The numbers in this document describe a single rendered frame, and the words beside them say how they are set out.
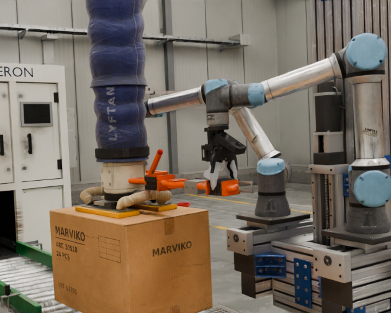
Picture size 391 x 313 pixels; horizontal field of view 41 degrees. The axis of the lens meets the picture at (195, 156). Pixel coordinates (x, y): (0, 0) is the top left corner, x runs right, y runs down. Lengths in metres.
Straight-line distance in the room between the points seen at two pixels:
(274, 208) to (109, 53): 0.91
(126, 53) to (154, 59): 9.95
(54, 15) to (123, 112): 9.28
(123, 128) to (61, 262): 0.65
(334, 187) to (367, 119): 0.44
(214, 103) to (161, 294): 0.75
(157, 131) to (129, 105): 9.84
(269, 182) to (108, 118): 0.70
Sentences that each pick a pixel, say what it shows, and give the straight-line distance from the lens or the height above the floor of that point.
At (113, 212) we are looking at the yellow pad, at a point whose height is 1.10.
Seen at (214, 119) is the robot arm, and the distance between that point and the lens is 1.74.
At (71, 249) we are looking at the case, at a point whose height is 0.94.
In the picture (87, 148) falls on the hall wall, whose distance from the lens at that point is 11.27.
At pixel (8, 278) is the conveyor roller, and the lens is 3.52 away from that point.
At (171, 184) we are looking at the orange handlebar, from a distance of 1.93.
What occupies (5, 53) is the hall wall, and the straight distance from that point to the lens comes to 10.94.
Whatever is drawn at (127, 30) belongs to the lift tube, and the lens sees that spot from 2.16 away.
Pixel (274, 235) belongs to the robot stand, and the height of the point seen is 0.97.
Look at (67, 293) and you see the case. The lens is 2.36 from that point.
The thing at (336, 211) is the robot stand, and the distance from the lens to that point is 2.09.
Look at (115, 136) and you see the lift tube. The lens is 2.13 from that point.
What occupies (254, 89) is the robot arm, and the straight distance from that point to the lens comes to 1.73.
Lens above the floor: 1.40
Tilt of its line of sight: 3 degrees down
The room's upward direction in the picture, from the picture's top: 2 degrees counter-clockwise
